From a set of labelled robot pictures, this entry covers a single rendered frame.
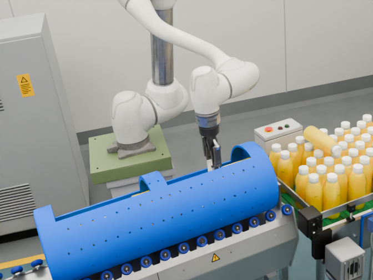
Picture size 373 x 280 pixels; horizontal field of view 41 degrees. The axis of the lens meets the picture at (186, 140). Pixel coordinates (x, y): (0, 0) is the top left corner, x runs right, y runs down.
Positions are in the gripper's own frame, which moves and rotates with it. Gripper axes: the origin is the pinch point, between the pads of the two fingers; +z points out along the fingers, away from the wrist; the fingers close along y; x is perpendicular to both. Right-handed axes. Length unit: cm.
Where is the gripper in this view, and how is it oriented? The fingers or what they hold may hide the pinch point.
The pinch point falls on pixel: (213, 170)
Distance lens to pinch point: 194.3
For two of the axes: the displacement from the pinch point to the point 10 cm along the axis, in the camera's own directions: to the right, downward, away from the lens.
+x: 9.2, -2.8, 2.8
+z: 1.2, 8.7, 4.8
